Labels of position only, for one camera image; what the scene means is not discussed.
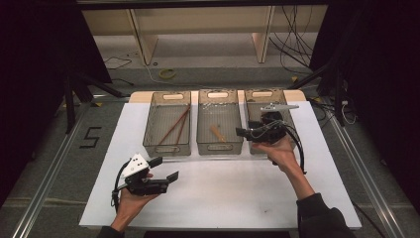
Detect aluminium floor rail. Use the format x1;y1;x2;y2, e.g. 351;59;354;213
11;93;132;238
325;98;407;238

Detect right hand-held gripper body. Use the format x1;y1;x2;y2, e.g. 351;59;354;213
247;102;300;145

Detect light wooden table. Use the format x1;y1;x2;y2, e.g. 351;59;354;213
128;88;307;103

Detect bundle of black floor cables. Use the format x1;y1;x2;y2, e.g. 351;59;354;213
268;4;315;75

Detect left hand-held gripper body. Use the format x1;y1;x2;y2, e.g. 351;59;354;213
119;152;170;196

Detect brown wooden chopstick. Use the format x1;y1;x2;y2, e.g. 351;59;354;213
157;105;192;147
175;110;191;147

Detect hand-held gripper black cable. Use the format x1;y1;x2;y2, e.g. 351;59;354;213
251;120;308;176
111;160;132;212

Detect right hand-held gripper black cable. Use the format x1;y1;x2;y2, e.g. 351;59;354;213
251;120;308;176

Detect black curtain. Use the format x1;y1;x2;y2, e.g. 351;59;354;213
0;0;112;206
310;0;420;206

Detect black tripod stand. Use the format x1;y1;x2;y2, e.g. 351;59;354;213
63;70;125;135
288;59;348;127

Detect person's right hand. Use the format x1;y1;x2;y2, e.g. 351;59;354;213
252;135;306;181

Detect white table cover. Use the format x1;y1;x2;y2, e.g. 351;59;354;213
78;100;363;231

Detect thin black floor cable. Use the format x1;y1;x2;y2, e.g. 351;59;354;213
102;56;133;70

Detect light wooden desk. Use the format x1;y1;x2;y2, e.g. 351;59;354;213
76;0;330;65

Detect left hand-held gripper black cable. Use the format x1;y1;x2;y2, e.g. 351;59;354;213
111;160;132;212

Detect small wooden chopstick rest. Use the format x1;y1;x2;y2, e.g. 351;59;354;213
210;124;228;144

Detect grey transparent plastic bin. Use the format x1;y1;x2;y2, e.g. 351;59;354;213
243;88;300;156
142;90;192;158
196;88;245;157

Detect yellow tape roll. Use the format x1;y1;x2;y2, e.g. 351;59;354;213
157;67;177;80

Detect thin white floor cable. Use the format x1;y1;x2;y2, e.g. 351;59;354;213
135;49;226;90

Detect person's left hand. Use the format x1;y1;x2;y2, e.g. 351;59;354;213
110;172;159;232

